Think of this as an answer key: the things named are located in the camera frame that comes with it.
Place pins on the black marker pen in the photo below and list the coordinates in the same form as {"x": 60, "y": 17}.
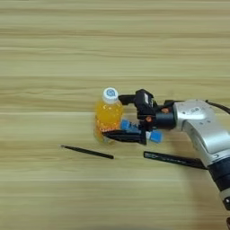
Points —
{"x": 173, "y": 159}

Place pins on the thin black stick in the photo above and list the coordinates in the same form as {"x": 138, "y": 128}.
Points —
{"x": 86, "y": 152}

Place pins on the orange juice bottle white cap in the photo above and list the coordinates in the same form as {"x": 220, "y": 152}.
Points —
{"x": 108, "y": 115}

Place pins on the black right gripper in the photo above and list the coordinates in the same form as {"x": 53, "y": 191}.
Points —
{"x": 161, "y": 119}

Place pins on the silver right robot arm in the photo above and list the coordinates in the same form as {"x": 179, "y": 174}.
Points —
{"x": 203, "y": 128}

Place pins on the blue glue stick tube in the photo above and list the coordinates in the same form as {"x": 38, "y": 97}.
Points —
{"x": 127, "y": 125}

